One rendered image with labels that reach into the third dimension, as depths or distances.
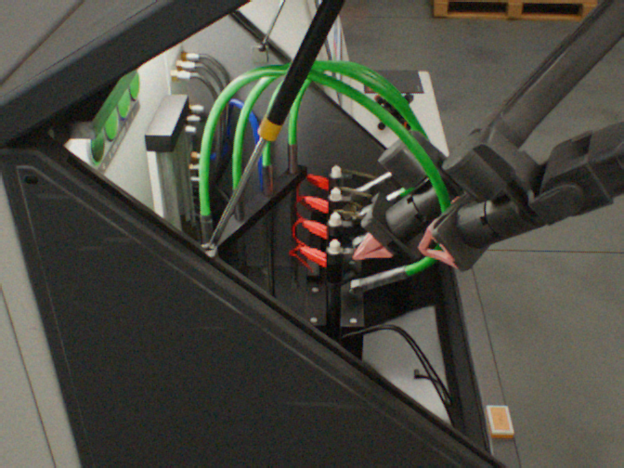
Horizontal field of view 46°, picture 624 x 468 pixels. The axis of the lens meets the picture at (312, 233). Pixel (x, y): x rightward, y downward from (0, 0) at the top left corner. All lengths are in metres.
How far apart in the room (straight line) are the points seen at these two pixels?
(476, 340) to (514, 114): 0.38
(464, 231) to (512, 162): 0.12
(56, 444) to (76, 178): 0.39
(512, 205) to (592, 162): 0.10
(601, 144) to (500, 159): 0.10
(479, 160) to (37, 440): 0.63
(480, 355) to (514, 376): 1.37
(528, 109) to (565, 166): 0.29
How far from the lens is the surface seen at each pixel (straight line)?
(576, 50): 1.11
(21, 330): 0.87
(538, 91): 1.08
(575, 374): 2.64
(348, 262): 1.32
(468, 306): 1.30
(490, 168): 0.82
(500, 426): 1.10
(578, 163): 0.79
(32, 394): 0.95
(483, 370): 1.19
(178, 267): 0.76
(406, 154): 1.03
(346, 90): 0.92
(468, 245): 0.92
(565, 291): 2.99
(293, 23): 1.36
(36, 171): 0.74
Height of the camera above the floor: 1.77
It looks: 34 degrees down
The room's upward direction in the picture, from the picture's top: straight up
